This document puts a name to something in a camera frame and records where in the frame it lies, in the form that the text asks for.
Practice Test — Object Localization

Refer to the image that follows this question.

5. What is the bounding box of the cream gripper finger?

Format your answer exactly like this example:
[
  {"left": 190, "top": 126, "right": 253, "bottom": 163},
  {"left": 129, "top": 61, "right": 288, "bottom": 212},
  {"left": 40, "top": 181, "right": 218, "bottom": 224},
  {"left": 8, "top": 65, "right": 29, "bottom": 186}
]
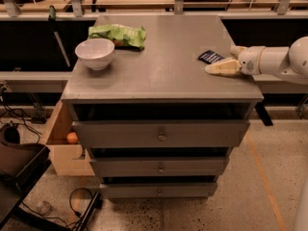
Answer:
[
  {"left": 205, "top": 58, "right": 241, "bottom": 76},
  {"left": 230, "top": 45, "right": 246, "bottom": 57}
]

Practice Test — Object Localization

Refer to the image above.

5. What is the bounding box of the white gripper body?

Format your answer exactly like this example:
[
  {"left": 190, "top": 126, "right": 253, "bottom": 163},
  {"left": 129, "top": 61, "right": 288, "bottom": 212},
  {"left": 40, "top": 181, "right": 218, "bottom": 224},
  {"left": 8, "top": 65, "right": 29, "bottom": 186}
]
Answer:
[{"left": 238, "top": 46, "right": 265, "bottom": 75}]

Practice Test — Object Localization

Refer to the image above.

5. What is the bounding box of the dark blue rxbar wrapper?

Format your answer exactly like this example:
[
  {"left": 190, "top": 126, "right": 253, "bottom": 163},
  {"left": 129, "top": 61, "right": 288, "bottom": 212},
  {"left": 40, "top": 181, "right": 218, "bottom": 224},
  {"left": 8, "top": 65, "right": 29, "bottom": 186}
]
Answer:
[{"left": 198, "top": 50, "right": 224, "bottom": 64}]

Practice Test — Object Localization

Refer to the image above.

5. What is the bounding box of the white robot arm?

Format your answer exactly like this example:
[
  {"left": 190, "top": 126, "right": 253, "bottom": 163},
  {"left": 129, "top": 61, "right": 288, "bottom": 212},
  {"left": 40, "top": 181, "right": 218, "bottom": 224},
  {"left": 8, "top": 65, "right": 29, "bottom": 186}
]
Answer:
[{"left": 205, "top": 37, "right": 308, "bottom": 231}]

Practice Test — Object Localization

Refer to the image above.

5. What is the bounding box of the white ceramic bowl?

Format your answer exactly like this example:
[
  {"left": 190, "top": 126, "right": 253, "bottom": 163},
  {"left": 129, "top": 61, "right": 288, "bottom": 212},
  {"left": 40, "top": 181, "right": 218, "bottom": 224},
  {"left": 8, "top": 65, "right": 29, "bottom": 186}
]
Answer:
[{"left": 75, "top": 38, "right": 115, "bottom": 70}]

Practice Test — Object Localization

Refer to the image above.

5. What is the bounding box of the grey drawer cabinet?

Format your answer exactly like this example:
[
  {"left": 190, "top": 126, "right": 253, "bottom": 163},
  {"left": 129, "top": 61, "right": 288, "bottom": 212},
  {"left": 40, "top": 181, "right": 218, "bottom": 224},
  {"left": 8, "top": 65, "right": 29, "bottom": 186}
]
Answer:
[{"left": 62, "top": 15, "right": 263, "bottom": 185}]

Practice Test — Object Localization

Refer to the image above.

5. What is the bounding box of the green chip bag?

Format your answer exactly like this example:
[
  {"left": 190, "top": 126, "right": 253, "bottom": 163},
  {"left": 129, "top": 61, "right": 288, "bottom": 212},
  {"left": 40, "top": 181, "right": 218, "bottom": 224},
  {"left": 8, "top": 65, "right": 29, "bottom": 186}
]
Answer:
[{"left": 89, "top": 24, "right": 146, "bottom": 50}]

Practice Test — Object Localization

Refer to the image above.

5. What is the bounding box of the middle grey drawer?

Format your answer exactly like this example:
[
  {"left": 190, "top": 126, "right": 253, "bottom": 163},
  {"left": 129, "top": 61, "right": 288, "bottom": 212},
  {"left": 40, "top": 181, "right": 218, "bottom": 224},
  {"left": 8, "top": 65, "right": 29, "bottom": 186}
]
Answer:
[{"left": 90, "top": 157, "right": 229, "bottom": 177}]

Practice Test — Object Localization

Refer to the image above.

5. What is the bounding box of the grey drawer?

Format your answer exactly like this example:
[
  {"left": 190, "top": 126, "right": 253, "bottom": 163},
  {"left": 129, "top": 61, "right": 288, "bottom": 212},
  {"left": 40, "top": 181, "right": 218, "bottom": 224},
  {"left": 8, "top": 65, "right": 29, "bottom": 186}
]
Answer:
[
  {"left": 90, "top": 157, "right": 229, "bottom": 177},
  {"left": 100, "top": 183, "right": 218, "bottom": 199},
  {"left": 73, "top": 120, "right": 249, "bottom": 148}
]

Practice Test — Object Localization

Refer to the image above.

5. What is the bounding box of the bottom grey drawer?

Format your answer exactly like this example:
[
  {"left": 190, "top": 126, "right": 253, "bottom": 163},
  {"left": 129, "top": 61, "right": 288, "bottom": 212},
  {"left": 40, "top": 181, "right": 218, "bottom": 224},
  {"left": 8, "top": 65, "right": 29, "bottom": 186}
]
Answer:
[{"left": 100, "top": 183, "right": 218, "bottom": 199}]

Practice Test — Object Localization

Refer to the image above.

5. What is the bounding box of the top grey drawer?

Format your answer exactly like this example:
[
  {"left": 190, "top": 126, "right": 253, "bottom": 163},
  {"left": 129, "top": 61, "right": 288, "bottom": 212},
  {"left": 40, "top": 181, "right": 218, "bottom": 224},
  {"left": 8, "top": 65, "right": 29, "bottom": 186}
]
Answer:
[{"left": 73, "top": 120, "right": 249, "bottom": 148}]

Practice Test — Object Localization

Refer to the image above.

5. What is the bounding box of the orange fruit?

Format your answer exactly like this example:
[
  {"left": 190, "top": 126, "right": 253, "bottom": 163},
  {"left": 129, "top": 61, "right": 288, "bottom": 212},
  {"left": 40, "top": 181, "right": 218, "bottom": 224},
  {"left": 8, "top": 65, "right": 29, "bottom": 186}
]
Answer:
[{"left": 66, "top": 132, "right": 79, "bottom": 144}]

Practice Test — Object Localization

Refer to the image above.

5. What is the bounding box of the light wooden drawer box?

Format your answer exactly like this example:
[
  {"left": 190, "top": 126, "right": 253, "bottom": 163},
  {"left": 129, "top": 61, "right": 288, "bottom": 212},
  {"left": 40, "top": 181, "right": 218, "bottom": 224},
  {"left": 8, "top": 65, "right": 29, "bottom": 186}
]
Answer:
[{"left": 41, "top": 101, "right": 94, "bottom": 176}]

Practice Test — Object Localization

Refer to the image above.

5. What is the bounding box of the dark brown tray bin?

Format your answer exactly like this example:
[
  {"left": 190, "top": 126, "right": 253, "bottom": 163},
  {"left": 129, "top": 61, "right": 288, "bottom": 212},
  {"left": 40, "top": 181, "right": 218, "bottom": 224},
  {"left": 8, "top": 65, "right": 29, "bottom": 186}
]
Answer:
[{"left": 0, "top": 123, "right": 50, "bottom": 227}]

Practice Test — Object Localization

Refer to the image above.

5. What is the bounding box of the green handled tool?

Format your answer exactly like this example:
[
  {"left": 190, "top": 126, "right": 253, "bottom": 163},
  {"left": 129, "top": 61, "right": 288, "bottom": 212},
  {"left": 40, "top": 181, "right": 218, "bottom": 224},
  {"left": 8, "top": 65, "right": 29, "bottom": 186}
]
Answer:
[{"left": 48, "top": 5, "right": 71, "bottom": 67}]

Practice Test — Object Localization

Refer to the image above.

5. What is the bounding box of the black floor cable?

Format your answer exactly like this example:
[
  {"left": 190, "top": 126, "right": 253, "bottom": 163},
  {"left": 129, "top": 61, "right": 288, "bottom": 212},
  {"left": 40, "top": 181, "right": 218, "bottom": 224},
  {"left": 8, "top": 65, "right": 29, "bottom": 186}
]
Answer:
[{"left": 20, "top": 187, "right": 104, "bottom": 231}]

